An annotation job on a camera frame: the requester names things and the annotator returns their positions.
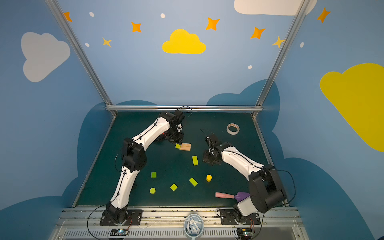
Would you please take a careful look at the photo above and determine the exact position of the right green circuit board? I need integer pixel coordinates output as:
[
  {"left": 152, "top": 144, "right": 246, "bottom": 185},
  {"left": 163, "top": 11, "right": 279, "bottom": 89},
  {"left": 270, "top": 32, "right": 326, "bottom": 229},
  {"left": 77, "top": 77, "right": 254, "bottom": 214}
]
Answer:
[{"left": 236, "top": 228, "right": 254, "bottom": 240}]

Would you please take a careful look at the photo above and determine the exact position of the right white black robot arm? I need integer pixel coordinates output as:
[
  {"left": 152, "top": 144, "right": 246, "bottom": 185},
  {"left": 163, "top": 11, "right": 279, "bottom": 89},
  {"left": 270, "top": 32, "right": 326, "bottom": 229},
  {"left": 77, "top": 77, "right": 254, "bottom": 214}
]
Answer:
[{"left": 203, "top": 135, "right": 287, "bottom": 220}]

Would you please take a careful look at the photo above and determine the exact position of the aluminium frame post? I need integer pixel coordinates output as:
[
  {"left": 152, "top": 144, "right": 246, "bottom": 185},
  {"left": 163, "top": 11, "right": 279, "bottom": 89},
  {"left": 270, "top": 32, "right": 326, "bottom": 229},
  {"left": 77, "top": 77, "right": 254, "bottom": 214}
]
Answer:
[
  {"left": 45, "top": 0, "right": 113, "bottom": 107},
  {"left": 252, "top": 0, "right": 312, "bottom": 120}
]

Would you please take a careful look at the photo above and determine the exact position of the green circuit board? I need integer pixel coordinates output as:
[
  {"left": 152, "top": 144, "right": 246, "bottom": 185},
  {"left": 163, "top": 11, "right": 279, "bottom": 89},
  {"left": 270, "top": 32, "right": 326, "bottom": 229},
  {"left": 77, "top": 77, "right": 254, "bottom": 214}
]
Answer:
[
  {"left": 110, "top": 229, "right": 129, "bottom": 237},
  {"left": 236, "top": 228, "right": 254, "bottom": 240}
]

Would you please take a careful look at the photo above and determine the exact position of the small green square block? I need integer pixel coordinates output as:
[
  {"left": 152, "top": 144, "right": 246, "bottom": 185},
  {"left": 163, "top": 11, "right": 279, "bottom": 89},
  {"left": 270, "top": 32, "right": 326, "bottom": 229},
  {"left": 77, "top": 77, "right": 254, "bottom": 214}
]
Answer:
[{"left": 170, "top": 184, "right": 178, "bottom": 192}]

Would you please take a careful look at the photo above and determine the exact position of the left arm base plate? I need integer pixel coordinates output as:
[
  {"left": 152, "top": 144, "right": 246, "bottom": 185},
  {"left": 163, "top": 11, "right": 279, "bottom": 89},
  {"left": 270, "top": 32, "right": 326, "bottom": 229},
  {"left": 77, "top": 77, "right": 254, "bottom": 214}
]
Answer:
[{"left": 99, "top": 209, "right": 143, "bottom": 226}]

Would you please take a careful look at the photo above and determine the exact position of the pink purple brush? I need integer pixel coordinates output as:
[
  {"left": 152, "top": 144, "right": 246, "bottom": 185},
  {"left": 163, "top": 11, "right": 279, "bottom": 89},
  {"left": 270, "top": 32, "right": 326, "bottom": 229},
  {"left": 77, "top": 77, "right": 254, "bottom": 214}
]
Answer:
[{"left": 215, "top": 192, "right": 250, "bottom": 203}]

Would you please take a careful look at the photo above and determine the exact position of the round bowl with white pieces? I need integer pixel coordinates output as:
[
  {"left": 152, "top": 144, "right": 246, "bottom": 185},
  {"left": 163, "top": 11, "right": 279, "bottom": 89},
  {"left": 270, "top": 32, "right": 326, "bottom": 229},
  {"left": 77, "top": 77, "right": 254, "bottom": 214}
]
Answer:
[{"left": 183, "top": 214, "right": 204, "bottom": 240}]

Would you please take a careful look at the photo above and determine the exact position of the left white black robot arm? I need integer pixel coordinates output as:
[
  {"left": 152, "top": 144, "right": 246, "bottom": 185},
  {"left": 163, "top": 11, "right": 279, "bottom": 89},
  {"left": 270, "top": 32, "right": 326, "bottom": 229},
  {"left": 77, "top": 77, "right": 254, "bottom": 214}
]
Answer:
[{"left": 100, "top": 110, "right": 185, "bottom": 225}]

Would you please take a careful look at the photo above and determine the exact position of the white tape roll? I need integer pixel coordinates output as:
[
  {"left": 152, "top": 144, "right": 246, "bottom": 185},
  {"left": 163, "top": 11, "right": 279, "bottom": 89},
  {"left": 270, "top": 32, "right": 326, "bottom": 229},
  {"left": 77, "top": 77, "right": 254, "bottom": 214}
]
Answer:
[{"left": 226, "top": 123, "right": 240, "bottom": 135}]

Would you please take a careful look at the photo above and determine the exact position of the aluminium front rail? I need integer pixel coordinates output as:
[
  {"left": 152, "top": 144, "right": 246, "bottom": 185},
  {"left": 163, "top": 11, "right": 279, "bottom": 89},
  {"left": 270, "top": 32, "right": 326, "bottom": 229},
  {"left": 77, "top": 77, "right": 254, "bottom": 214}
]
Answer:
[{"left": 50, "top": 207, "right": 309, "bottom": 240}]

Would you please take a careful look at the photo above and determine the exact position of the aluminium frame rear bar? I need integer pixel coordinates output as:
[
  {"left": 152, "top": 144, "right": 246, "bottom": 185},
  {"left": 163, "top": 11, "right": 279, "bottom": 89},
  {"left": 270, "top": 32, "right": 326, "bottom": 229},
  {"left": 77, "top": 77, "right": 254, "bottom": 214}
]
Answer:
[{"left": 106, "top": 105, "right": 263, "bottom": 112}]

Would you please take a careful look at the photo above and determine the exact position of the aluminium frame left post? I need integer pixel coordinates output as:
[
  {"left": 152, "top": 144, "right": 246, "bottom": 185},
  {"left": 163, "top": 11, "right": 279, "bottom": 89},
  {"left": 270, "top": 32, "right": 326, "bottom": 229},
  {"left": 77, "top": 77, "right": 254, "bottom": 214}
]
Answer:
[{"left": 45, "top": 0, "right": 113, "bottom": 107}]

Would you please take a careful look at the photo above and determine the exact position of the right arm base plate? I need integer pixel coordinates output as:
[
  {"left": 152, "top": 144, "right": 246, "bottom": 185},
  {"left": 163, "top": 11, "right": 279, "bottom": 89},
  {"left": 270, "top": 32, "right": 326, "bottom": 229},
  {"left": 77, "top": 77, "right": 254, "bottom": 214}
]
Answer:
[{"left": 217, "top": 209, "right": 261, "bottom": 225}]

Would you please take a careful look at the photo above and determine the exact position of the left green circuit board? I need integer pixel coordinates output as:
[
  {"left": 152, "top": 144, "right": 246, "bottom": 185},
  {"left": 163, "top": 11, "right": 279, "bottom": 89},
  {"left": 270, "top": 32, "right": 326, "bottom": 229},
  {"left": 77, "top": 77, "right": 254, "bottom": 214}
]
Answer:
[{"left": 110, "top": 229, "right": 129, "bottom": 237}]

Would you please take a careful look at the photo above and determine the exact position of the aluminium frame right post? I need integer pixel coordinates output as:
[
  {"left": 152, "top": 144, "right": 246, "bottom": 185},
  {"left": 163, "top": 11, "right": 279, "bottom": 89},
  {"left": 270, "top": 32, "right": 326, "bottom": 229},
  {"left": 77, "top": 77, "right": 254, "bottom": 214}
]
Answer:
[{"left": 252, "top": 0, "right": 312, "bottom": 120}]

